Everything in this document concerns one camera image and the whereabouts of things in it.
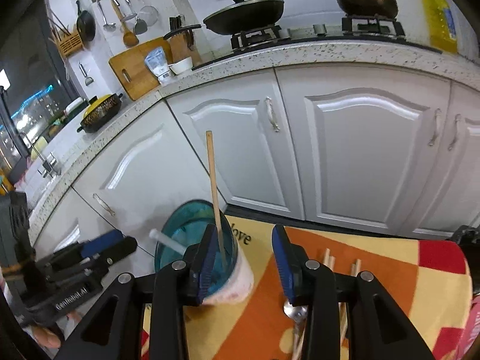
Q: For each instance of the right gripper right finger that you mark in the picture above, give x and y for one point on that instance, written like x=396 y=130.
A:
x=290 y=261

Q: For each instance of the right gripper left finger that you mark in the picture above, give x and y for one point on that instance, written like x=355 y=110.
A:
x=200 y=259

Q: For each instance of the floral cup teal rim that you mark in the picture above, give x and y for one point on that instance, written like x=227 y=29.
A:
x=217 y=269

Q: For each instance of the silver metal spoon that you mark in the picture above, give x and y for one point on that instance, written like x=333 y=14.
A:
x=298 y=314

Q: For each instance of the left hand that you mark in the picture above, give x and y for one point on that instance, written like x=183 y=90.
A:
x=45 y=337

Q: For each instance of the white plastic spoon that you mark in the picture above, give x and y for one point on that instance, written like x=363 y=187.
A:
x=167 y=241

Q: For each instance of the sink faucet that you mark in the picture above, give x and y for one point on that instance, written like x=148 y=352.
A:
x=49 y=164

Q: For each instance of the orange yellow red blanket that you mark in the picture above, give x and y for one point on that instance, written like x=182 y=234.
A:
x=411 y=300

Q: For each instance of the yellow lid black casserole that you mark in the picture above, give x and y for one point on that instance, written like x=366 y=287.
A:
x=99 y=112

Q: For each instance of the hanging peeler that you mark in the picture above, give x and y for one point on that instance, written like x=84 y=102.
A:
x=87 y=78

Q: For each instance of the white small bowl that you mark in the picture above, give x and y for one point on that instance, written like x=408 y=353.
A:
x=182 y=66

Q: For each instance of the wooden cutting board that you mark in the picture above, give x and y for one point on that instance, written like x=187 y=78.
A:
x=130 y=69

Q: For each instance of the blue white pouch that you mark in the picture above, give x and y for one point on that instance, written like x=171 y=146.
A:
x=157 y=63

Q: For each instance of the wooden knife block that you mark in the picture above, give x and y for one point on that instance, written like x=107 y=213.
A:
x=181 y=40

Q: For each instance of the wooden spatula hanging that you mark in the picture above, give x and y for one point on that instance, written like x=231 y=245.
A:
x=129 y=38

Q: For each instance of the hanging slotted turner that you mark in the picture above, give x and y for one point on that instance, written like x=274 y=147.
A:
x=140 y=25

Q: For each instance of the hanging metal ladle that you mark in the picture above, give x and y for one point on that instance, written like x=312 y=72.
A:
x=107 y=26

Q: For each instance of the small black hanging pan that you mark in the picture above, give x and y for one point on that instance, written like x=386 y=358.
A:
x=85 y=24

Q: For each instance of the black wok with lid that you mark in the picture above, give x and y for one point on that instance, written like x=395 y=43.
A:
x=244 y=16

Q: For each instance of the gas stove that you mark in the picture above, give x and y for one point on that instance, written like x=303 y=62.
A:
x=363 y=28

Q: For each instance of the hanging mesh skimmer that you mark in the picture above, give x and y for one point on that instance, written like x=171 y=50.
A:
x=148 y=13

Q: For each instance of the yellow oil bottle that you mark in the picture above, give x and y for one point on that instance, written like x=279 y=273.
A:
x=441 y=25

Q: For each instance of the left cabinet door handle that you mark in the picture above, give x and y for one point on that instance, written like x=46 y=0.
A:
x=103 y=204

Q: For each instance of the cabinet door handle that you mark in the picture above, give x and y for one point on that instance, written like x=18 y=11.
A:
x=103 y=204
x=271 y=115
x=437 y=123
x=456 y=131

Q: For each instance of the wooden chopstick holder wall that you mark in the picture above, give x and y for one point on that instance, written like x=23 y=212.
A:
x=66 y=39

